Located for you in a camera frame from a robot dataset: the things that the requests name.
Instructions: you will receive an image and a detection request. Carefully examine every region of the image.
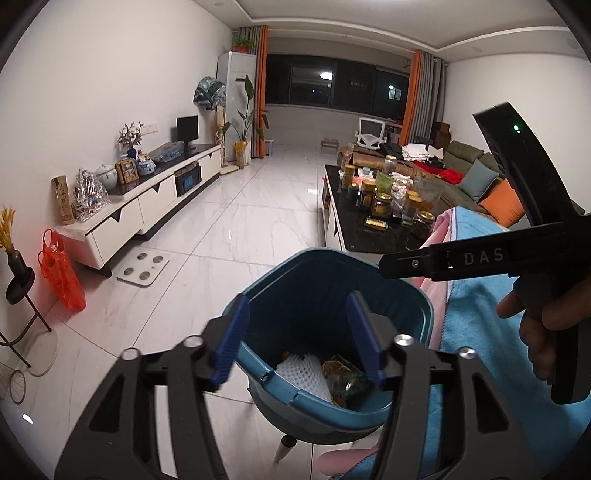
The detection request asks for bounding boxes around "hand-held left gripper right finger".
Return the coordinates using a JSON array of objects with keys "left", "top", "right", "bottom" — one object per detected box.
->
[{"left": 346, "top": 291, "right": 541, "bottom": 480}]

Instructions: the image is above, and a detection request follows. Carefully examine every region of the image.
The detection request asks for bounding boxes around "red plastic bag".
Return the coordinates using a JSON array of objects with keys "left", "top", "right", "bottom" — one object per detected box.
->
[{"left": 38, "top": 228, "right": 87, "bottom": 311}]

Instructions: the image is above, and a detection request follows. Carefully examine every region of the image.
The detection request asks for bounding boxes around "grey and orange curtain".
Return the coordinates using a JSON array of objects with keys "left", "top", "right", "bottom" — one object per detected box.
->
[
  {"left": 398, "top": 50, "right": 448, "bottom": 147},
  {"left": 238, "top": 24, "right": 270, "bottom": 160}
]

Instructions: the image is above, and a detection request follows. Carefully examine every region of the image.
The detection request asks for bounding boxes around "teal plastic trash bin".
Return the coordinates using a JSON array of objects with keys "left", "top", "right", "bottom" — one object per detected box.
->
[{"left": 222, "top": 247, "right": 435, "bottom": 446}]

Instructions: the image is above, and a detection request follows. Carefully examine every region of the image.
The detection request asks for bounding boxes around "wooden picture frame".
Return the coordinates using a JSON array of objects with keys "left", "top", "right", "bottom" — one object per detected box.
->
[{"left": 115, "top": 157, "right": 140, "bottom": 184}]

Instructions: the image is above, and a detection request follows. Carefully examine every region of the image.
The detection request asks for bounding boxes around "orange cushion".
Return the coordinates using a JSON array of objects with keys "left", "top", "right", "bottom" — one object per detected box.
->
[{"left": 478, "top": 178, "right": 527, "bottom": 228}]

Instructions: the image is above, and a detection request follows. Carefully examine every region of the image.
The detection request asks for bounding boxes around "group of glass jars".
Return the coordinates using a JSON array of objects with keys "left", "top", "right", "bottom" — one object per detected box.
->
[{"left": 339, "top": 154, "right": 437, "bottom": 241}]

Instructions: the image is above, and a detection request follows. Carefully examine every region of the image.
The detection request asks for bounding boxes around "white office chair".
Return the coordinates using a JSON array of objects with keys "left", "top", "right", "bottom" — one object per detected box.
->
[{"left": 353, "top": 117, "right": 386, "bottom": 147}]

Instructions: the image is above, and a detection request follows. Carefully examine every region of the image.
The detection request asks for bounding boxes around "red clothes pile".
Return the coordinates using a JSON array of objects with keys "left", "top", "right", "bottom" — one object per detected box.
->
[{"left": 413, "top": 159, "right": 465, "bottom": 185}]

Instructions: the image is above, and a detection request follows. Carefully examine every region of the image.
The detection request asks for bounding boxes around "brown cardboard box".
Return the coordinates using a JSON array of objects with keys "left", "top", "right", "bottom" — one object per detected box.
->
[{"left": 430, "top": 121, "right": 452, "bottom": 147}]

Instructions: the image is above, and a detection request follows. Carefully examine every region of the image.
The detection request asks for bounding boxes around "blue vase with branches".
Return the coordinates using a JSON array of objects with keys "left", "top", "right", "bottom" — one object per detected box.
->
[{"left": 117, "top": 121, "right": 144, "bottom": 160}]

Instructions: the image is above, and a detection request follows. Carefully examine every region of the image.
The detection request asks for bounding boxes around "white foam fruit net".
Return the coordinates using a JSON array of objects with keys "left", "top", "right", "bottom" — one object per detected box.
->
[{"left": 276, "top": 354, "right": 334, "bottom": 407}]

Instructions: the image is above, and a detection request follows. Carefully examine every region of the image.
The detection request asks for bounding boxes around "black monitor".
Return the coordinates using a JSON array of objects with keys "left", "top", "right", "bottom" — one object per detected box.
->
[{"left": 176, "top": 115, "right": 200, "bottom": 152}]

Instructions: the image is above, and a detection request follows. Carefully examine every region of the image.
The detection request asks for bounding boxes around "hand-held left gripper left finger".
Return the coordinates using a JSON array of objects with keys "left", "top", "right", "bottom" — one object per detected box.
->
[{"left": 54, "top": 294, "right": 251, "bottom": 480}]

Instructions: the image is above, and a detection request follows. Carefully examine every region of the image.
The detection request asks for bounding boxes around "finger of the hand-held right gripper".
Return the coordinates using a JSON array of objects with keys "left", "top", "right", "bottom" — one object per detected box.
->
[{"left": 379, "top": 249, "right": 432, "bottom": 279}]

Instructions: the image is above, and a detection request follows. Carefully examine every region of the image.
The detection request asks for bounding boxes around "white standing air conditioner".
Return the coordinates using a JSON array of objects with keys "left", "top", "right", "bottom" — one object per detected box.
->
[{"left": 217, "top": 52, "right": 256, "bottom": 163}]

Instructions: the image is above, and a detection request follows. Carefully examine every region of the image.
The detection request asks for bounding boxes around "tall leafy house plant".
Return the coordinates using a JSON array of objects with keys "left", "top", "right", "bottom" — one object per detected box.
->
[{"left": 224, "top": 74, "right": 269, "bottom": 160}]

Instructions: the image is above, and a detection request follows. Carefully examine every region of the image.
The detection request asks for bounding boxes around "black appliance with blue screen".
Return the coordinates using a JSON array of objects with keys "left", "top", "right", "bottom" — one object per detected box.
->
[{"left": 174, "top": 164, "right": 202, "bottom": 197}]

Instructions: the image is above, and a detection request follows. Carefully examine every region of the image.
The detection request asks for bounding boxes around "black coffee table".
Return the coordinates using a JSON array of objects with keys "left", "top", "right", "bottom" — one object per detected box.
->
[{"left": 318, "top": 164, "right": 439, "bottom": 254}]

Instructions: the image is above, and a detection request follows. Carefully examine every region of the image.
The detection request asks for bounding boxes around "dark window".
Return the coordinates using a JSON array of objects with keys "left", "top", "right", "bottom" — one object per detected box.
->
[{"left": 267, "top": 52, "right": 411, "bottom": 114}]

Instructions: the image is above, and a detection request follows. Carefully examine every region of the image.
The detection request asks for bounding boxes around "dark green wrapper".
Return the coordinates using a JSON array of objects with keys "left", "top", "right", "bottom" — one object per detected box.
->
[{"left": 330, "top": 374, "right": 370, "bottom": 409}]

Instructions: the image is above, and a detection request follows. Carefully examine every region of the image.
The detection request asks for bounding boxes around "person's right hand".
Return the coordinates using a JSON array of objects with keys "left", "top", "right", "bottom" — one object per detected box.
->
[{"left": 498, "top": 287, "right": 591, "bottom": 385}]

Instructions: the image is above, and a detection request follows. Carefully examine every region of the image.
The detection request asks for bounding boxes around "white bathroom scale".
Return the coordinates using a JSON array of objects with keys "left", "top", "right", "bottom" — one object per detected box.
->
[{"left": 117, "top": 250, "right": 171, "bottom": 288}]

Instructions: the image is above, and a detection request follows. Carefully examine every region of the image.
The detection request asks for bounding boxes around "grey-blue cushion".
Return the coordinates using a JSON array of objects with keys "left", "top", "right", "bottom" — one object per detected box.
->
[{"left": 458, "top": 159, "right": 502, "bottom": 201}]

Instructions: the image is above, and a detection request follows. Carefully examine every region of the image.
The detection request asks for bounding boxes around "white clothes pile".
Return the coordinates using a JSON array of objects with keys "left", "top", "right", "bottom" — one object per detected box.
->
[{"left": 401, "top": 144, "right": 439, "bottom": 162}]

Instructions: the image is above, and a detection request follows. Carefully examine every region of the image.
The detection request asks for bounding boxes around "white table leg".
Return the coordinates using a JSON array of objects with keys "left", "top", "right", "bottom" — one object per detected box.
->
[{"left": 273, "top": 436, "right": 296, "bottom": 464}]

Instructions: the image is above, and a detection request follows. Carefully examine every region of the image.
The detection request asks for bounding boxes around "black vase with dried wheat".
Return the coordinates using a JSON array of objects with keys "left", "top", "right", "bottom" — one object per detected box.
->
[{"left": 0, "top": 208, "right": 29, "bottom": 278}]

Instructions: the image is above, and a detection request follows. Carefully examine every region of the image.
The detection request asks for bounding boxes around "clear wrapped gift basket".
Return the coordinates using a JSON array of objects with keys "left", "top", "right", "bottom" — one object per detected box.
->
[{"left": 71, "top": 168, "right": 112, "bottom": 221}]

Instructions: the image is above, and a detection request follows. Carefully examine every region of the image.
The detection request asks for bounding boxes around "black metal side table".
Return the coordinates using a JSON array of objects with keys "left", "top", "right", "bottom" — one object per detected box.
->
[{"left": 0, "top": 267, "right": 58, "bottom": 407}]

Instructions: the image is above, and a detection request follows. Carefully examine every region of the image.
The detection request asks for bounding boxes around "green and brown sofa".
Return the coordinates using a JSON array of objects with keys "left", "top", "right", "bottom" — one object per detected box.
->
[{"left": 339, "top": 141, "right": 527, "bottom": 229}]

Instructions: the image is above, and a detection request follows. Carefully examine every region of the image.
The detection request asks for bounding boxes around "fan with patterned cover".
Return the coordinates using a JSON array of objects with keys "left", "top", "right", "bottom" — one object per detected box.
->
[{"left": 193, "top": 76, "right": 237, "bottom": 176}]

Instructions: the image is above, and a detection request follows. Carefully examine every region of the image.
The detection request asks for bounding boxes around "clear plastic bag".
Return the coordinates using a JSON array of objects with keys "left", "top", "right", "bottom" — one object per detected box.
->
[{"left": 152, "top": 142, "right": 185, "bottom": 163}]

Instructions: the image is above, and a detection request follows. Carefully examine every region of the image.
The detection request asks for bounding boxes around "white tv cabinet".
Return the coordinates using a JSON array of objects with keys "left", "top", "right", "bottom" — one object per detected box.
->
[{"left": 54, "top": 143, "right": 222, "bottom": 279}]

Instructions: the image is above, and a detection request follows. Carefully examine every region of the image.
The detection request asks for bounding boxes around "blue floral blanket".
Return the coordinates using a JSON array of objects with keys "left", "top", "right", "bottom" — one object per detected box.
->
[{"left": 351, "top": 207, "right": 591, "bottom": 480}]

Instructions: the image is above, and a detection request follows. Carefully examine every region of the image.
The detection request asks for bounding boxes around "tall patterned gift box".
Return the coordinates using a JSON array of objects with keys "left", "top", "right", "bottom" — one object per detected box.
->
[{"left": 51, "top": 175, "right": 76, "bottom": 226}]

